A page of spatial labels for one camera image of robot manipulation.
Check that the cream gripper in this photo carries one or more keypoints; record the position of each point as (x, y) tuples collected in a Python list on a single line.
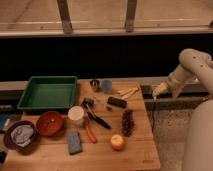
[(158, 89)]

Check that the yellow banana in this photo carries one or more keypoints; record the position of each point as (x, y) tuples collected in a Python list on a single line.
[(126, 93)]

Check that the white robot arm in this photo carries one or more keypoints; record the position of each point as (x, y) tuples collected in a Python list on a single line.
[(198, 148)]

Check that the blue plastic cup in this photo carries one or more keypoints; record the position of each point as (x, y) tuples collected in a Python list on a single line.
[(106, 86)]

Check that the small metal cup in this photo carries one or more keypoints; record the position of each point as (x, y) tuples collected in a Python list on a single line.
[(95, 85)]

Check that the black rectangular block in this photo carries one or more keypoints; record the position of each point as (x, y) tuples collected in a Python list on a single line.
[(117, 102)]

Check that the brown grape bunch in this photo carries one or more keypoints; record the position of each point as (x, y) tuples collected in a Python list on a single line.
[(127, 123)]

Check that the small dark nut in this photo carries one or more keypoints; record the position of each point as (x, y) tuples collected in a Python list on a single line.
[(108, 107)]

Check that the yellow apple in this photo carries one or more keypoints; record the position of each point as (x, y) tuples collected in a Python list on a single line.
[(117, 142)]

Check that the white cylindrical container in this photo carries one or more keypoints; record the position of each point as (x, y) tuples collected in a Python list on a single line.
[(76, 115)]

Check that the blue sponge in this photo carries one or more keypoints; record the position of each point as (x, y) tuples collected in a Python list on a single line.
[(74, 143)]

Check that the orange bowl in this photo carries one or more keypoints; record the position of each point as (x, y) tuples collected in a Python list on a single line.
[(49, 123)]

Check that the green plastic tray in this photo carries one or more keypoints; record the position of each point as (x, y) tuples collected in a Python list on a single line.
[(48, 93)]

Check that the dark purple bowl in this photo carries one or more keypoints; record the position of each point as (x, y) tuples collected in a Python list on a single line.
[(7, 140)]

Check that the crumpled white cloth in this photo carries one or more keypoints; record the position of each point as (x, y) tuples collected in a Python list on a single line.
[(22, 135)]

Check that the blue object at left edge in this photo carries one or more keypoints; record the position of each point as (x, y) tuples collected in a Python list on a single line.
[(8, 119)]

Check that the orange handled pliers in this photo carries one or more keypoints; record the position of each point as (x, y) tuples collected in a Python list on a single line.
[(89, 132)]

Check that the right wooden frame post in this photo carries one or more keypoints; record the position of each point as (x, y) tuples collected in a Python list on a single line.
[(130, 15)]

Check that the wooden frame post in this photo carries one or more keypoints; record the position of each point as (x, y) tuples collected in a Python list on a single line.
[(64, 16), (130, 15)]

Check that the left wooden frame post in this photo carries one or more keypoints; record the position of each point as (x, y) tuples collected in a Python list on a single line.
[(64, 16)]

